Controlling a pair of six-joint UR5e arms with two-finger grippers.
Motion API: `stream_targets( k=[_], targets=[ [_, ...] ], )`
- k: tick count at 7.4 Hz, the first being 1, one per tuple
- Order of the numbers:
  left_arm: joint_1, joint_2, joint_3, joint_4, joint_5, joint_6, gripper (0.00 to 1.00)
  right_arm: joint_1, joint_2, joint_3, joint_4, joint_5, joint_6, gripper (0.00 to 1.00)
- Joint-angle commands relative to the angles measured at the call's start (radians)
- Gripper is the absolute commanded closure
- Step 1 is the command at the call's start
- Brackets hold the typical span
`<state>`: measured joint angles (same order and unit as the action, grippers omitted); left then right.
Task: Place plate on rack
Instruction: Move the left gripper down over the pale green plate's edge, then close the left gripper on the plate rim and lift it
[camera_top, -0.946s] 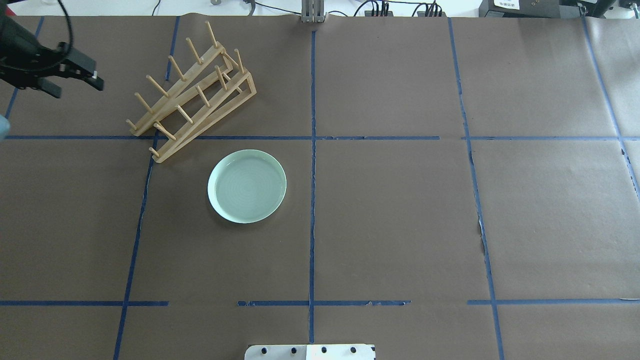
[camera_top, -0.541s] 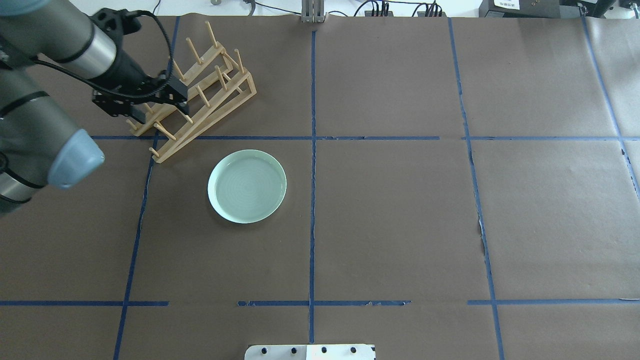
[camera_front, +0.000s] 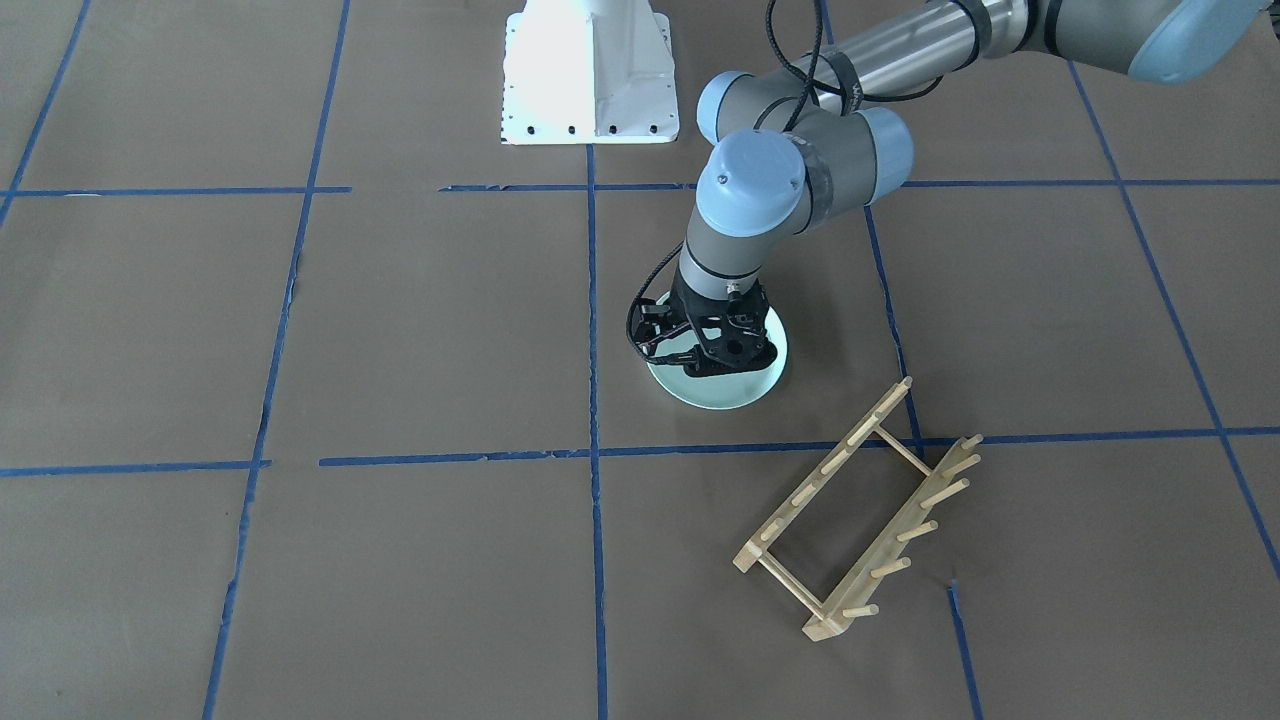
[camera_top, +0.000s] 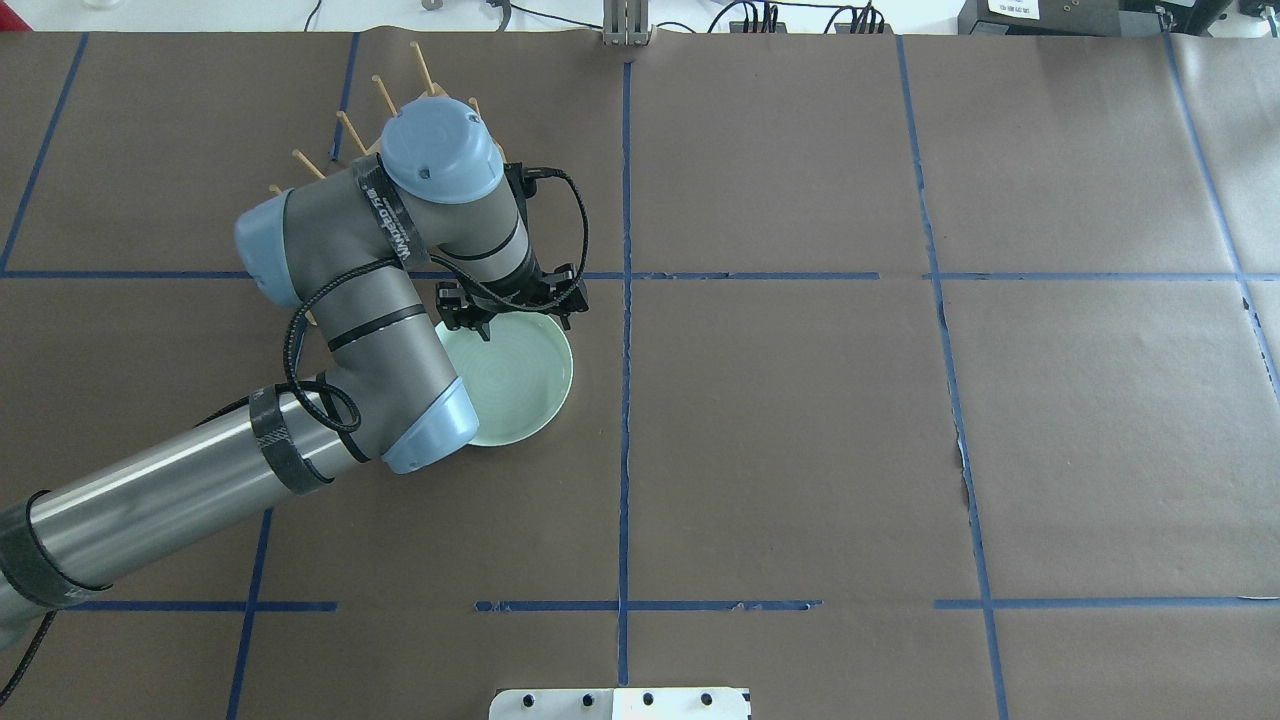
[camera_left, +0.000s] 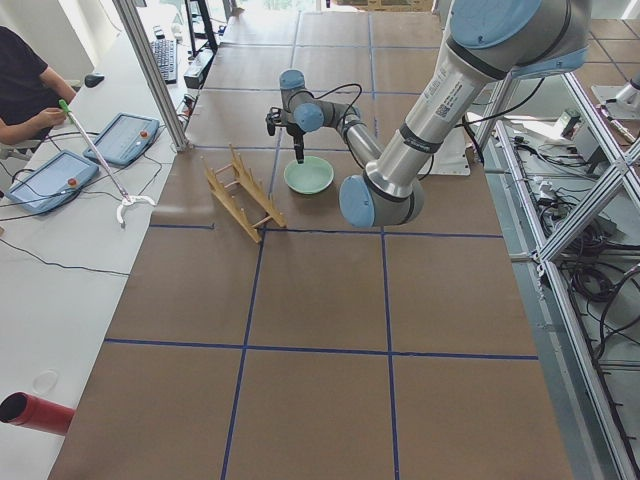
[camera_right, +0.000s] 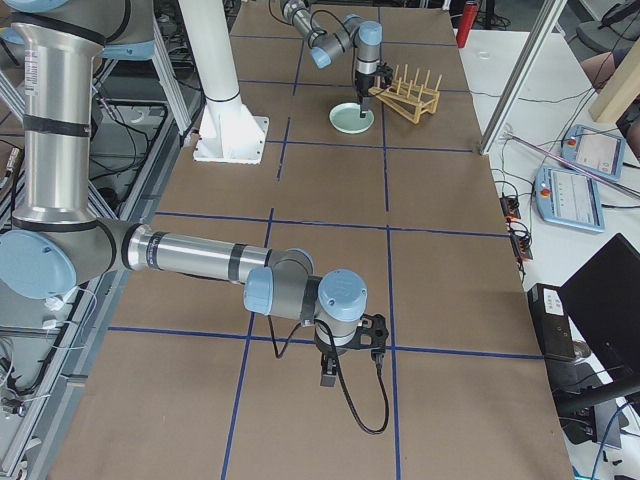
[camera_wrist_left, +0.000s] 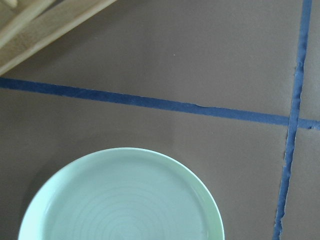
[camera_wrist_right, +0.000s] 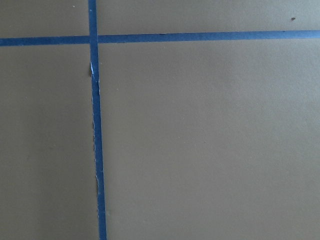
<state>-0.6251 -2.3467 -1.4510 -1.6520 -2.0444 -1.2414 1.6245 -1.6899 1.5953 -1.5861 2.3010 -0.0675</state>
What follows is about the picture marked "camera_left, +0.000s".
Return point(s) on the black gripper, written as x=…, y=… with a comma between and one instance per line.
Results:
x=295, y=133

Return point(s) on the light green plate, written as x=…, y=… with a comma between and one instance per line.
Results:
x=311, y=176

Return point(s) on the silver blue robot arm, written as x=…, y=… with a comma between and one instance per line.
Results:
x=485, y=41

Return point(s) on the wooden dish rack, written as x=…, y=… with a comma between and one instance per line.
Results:
x=233, y=185

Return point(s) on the black keyboard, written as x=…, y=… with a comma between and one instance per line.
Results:
x=164, y=52

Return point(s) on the blue teach pendant far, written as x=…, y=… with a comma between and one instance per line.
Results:
x=126, y=138

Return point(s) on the blue teach pendant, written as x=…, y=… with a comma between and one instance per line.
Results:
x=126, y=138
x=53, y=183

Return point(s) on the silver reacher grabber stick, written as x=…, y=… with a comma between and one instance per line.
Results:
x=127, y=199

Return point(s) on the black computer mouse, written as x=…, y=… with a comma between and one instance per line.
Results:
x=93, y=79

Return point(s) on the blue teach pendant near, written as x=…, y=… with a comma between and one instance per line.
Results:
x=53, y=183

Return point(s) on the person in black shirt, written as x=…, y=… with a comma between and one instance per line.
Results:
x=30, y=92

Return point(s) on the red bottle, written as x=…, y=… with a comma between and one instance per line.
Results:
x=32, y=412

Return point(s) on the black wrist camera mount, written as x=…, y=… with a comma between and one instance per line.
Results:
x=275, y=118

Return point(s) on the aluminium frame post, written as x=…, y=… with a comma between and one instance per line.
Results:
x=134, y=28

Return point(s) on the aluminium side frame rail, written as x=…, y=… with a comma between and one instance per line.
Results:
x=566, y=185

